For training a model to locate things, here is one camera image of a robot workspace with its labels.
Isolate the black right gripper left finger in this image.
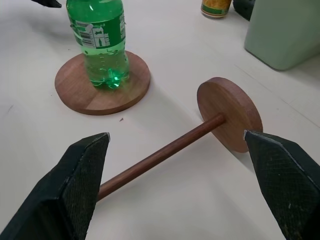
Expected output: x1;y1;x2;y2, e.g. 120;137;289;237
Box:
0;132;111;240

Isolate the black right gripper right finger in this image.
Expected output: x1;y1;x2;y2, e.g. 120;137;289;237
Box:
243;129;320;240

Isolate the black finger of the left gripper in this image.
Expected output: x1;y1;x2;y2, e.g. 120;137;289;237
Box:
31;0;63;9

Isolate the wooden rod with round base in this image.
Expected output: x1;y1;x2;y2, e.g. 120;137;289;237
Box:
96;76;264;202

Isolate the green plastic soda bottle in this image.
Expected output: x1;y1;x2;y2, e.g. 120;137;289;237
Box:
65;0;130;90

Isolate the round wooden base disc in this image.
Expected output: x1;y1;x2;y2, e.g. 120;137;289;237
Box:
54;50;151;116

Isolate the pale green plastic container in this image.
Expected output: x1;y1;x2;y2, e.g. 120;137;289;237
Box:
244;0;320;71

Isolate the yellow green labelled can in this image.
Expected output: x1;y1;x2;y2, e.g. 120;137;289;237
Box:
200;0;232;20

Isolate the black object behind container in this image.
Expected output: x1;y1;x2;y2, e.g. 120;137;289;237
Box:
232;0;256;22

